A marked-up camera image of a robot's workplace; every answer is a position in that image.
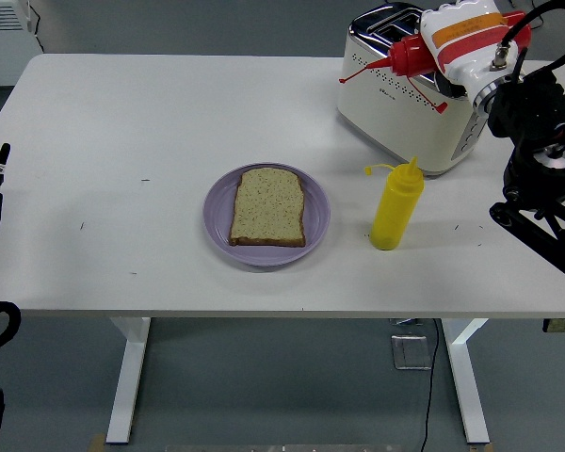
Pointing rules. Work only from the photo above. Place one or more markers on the right robot hand white orange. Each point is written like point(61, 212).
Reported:
point(471, 52)

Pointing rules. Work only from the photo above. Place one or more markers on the red squeeze bottle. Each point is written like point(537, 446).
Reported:
point(407, 54)

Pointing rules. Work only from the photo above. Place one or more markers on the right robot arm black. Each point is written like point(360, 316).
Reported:
point(537, 117)

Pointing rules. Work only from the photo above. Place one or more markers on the slice of bread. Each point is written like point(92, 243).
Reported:
point(268, 207)

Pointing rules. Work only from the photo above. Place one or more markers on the cream and chrome toaster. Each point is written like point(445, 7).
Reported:
point(395, 122)

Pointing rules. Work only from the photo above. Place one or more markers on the white radiator unit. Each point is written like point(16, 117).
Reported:
point(4, 42)

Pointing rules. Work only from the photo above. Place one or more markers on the yellow squeeze bottle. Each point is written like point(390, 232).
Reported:
point(395, 212)

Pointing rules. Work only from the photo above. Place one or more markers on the white table leg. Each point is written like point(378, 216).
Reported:
point(466, 376)
point(127, 376)

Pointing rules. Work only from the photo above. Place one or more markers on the purple round plate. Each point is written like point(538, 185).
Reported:
point(268, 254)

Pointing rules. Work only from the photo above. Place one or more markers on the metal floor plate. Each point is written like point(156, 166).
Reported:
point(410, 353)

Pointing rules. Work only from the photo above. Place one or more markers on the metal bracket under table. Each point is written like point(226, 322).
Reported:
point(405, 322)

